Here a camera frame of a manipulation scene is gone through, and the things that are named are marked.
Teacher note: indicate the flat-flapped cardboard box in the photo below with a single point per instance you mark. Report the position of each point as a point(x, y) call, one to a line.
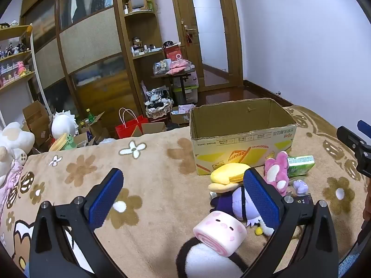
point(150, 129)

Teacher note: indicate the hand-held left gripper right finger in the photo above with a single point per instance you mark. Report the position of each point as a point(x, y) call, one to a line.
point(260, 199)

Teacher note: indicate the purple-haired doll with yellow hat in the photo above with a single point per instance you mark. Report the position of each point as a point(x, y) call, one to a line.
point(229, 176)

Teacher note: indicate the wooden corner shelf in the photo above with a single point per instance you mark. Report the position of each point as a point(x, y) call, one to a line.
point(139, 14)

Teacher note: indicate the green bottle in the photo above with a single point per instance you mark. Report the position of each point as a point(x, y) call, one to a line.
point(90, 117)

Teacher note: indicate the wooden wardrobe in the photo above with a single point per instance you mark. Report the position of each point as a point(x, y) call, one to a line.
point(89, 34)

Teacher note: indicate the cardboard box with bottles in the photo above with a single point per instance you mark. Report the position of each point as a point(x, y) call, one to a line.
point(97, 131)

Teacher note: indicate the white bear plush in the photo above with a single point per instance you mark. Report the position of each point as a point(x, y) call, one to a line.
point(14, 142)

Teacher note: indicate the white round plush head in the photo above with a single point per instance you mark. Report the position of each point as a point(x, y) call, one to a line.
point(62, 126)

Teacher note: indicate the pink bunny plush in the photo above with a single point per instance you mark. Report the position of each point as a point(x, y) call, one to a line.
point(275, 165)

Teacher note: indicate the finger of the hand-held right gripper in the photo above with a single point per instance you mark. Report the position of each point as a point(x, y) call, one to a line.
point(364, 129)
point(347, 134)

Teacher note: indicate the green tissue pack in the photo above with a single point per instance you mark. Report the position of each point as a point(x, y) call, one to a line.
point(301, 166)

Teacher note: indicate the red paper bag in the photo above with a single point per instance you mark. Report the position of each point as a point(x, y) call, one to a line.
point(127, 130)

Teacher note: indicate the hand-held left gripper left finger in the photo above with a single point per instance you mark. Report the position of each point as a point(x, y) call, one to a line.
point(104, 197)

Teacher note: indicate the black plastic bag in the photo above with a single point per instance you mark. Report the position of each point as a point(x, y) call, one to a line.
point(173, 126)

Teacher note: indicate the lace-trimmed basket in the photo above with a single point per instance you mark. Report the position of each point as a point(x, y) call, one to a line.
point(158, 111)

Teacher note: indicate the red box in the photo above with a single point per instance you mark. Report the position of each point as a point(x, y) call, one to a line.
point(173, 53)

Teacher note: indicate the black and white plush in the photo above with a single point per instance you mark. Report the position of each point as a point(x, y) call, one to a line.
point(203, 260)

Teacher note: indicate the pink roll cake plush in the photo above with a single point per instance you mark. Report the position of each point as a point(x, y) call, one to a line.
point(223, 228)

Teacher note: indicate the black and white striped cloth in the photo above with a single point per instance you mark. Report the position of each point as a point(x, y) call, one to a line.
point(156, 95)

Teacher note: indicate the clear plastic storage box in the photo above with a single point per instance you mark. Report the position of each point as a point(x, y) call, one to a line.
point(189, 92)

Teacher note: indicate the small wooden table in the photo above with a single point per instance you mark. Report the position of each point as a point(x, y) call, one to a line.
point(174, 75)

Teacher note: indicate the wooden door with glass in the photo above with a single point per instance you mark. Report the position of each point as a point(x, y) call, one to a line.
point(194, 72)

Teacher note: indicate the white pole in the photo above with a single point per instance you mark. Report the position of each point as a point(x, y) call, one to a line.
point(39, 69)

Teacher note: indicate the small purple plush charm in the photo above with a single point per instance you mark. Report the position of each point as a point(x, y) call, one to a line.
point(300, 186)

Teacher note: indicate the green frog toy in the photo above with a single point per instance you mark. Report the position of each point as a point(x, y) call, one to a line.
point(69, 142)

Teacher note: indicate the small cardboard box with packets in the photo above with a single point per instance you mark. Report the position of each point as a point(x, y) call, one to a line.
point(181, 118)

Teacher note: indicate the wall shelf with figurines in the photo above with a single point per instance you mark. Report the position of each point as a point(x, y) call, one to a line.
point(17, 81)

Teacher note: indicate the open brown cardboard box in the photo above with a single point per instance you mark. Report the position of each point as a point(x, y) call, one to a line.
point(36, 121)

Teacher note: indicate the pink frilly cloth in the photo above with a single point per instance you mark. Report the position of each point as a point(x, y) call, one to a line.
point(10, 182)

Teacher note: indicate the large cardboard box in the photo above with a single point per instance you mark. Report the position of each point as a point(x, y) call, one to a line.
point(246, 144)

